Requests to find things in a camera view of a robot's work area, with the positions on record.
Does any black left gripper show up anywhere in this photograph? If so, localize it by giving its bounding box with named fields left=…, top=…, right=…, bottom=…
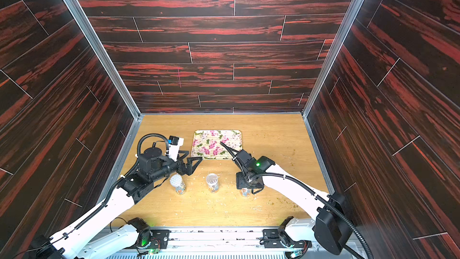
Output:
left=149, top=150, right=202, bottom=185

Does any clear plastic candy jar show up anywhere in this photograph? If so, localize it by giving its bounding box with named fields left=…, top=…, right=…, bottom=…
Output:
left=241, top=188, right=252, bottom=197

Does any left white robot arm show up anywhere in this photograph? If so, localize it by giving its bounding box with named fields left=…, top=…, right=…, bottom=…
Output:
left=29, top=146, right=202, bottom=259

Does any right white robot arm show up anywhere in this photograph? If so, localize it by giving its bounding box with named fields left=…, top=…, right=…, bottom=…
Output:
left=221, top=143, right=359, bottom=257

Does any left candy jar with lid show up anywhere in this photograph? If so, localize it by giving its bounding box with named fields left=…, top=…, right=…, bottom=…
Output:
left=170, top=174, right=186, bottom=195

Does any middle clear candy jar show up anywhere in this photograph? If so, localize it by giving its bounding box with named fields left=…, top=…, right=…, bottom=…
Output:
left=206, top=173, right=219, bottom=193

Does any floral rectangular tray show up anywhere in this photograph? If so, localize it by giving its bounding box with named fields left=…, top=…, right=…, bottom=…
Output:
left=190, top=129, right=243, bottom=160

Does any left black corrugated cable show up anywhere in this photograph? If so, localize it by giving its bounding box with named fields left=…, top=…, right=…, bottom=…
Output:
left=136, top=133, right=170, bottom=159

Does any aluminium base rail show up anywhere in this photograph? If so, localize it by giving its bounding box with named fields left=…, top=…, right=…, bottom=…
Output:
left=103, top=227, right=352, bottom=259

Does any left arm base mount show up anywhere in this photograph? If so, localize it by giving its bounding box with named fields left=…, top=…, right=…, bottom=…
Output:
left=127, top=218, right=170, bottom=257

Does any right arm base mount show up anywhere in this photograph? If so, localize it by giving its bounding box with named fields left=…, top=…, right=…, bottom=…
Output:
left=259, top=217, right=312, bottom=259

